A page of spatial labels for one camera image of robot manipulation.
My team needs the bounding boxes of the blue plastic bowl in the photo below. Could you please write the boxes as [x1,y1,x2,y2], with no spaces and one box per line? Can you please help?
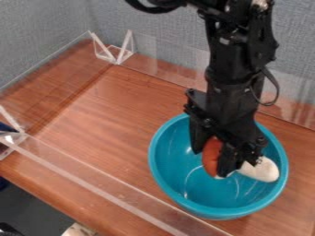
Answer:
[148,113,289,220]

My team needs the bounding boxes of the clear acrylic left bracket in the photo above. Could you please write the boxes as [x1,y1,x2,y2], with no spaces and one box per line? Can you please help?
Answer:
[0,105,25,161]

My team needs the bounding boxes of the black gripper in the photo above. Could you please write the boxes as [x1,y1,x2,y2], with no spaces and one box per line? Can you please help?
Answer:
[184,67,268,178]

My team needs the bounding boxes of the clear acrylic wall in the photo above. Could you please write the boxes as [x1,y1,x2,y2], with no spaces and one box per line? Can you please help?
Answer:
[0,30,90,91]
[0,133,231,236]
[121,32,315,130]

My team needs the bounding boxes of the clear acrylic back wall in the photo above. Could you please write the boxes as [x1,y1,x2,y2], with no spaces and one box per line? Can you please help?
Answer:
[121,32,315,130]

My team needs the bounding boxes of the clear acrylic left wall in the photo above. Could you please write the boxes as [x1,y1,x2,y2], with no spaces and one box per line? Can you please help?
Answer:
[0,30,90,91]

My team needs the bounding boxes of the clear acrylic corner bracket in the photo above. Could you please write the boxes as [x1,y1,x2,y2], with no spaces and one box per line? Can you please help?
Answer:
[89,29,135,65]

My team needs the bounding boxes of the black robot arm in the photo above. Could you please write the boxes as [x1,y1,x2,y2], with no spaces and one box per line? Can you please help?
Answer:
[125,0,279,183]

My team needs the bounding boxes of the red white toy mushroom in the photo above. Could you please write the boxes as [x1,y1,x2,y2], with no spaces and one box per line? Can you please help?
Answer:
[201,137,280,183]

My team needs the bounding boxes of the black cable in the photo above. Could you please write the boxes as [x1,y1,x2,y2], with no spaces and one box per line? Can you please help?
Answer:
[248,67,281,107]

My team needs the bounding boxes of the clear acrylic front wall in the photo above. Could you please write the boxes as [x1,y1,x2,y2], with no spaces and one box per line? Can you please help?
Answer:
[0,133,231,236]

